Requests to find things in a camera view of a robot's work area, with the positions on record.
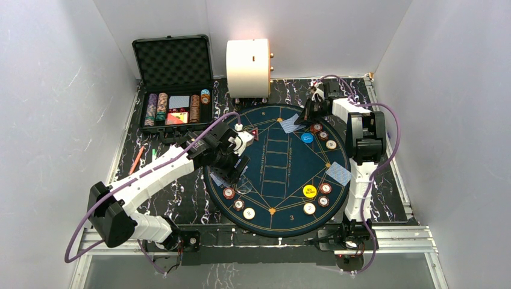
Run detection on yellow chips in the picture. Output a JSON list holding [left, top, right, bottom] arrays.
[[243, 208, 256, 220], [303, 202, 316, 216], [325, 140, 337, 150]]

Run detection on card deck in case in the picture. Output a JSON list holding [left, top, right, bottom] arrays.
[[168, 95, 190, 110]]

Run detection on red card box in case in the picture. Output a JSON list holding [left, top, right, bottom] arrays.
[[165, 112, 189, 125]]

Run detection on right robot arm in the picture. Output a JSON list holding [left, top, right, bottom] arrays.
[[295, 81, 386, 250]]

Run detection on red chips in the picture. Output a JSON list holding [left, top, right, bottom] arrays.
[[222, 187, 236, 199], [319, 182, 332, 194], [310, 123, 323, 133]]

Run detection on white cylindrical device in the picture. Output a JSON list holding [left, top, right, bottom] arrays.
[[225, 39, 273, 103]]

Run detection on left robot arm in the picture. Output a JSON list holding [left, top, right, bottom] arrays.
[[88, 122, 254, 250]]

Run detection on orange blue chip stack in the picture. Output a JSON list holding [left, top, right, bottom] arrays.
[[200, 89, 211, 105]]

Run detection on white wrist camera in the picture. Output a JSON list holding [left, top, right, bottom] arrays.
[[234, 123, 254, 156], [310, 82, 325, 102]]

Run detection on yellow big blind button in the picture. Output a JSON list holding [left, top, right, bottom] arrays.
[[303, 184, 318, 199]]

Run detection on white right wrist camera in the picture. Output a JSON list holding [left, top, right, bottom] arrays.
[[310, 82, 325, 102]]

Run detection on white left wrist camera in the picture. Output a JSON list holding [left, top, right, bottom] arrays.
[[234, 123, 254, 156]]

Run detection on brown chip row in case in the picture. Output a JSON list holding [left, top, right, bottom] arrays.
[[189, 95, 200, 123]]

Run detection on round blue poker mat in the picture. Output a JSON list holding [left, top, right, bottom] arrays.
[[203, 104, 350, 237]]

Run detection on dealt card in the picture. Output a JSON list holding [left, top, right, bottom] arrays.
[[280, 118, 305, 134], [210, 172, 230, 187], [326, 162, 351, 186]]

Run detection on red triangular all-in marker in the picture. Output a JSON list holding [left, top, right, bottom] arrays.
[[250, 128, 259, 141]]

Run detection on clear dealer button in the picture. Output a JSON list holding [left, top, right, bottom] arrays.
[[235, 179, 253, 195]]

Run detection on purple chip row in case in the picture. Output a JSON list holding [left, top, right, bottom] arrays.
[[144, 93, 158, 126]]

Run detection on blue playing card deck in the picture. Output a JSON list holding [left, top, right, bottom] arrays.
[[236, 156, 249, 170]]

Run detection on aluminium frame rail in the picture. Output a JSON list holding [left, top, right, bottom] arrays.
[[363, 72, 448, 288]]

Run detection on orange pen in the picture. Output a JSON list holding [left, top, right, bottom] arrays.
[[128, 146, 145, 175]]

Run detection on brown chips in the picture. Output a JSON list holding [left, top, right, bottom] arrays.
[[233, 199, 245, 211], [318, 131, 329, 141], [318, 196, 330, 208]]

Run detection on black chip carrying case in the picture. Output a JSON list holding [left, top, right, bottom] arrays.
[[131, 34, 214, 144]]

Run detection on pink green chip row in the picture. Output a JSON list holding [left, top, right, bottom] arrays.
[[155, 93, 168, 122]]

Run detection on blue small blind button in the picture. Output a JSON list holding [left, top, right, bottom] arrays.
[[301, 132, 315, 144]]

